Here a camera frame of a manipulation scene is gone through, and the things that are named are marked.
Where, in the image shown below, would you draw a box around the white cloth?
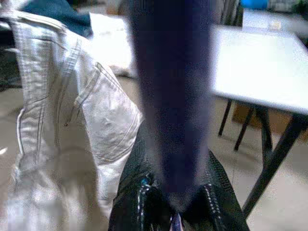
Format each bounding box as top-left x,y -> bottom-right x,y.
89,12 -> 136,78

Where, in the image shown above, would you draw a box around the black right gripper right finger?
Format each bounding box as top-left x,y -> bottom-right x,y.
185,149 -> 251,231

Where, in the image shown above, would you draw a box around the brown cardboard box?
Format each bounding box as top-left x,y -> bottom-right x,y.
231,105 -> 292,136

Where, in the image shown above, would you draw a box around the purple plastic hanger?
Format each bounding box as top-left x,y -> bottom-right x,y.
128,0 -> 217,231

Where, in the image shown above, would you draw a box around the beige denim jeans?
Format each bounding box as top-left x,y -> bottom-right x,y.
7,9 -> 145,231

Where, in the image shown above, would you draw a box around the blue denim jacket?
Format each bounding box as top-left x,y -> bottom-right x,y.
21,0 -> 93,37

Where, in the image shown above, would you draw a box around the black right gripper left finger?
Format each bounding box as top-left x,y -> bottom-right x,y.
108,129 -> 179,231

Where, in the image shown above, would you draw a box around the blue bowl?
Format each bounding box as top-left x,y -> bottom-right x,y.
240,0 -> 268,11

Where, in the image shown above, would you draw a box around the white table black legs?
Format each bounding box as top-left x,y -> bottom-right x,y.
211,25 -> 308,218

